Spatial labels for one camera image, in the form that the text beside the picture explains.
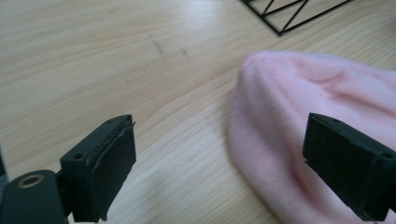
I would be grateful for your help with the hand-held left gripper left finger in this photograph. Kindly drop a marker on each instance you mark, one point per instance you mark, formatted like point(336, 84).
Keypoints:
point(99, 168)

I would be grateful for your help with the pink knit beanie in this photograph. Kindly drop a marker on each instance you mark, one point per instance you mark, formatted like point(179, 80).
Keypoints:
point(280, 130)

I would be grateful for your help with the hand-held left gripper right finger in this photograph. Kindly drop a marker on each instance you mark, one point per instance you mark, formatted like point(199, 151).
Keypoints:
point(348, 165)

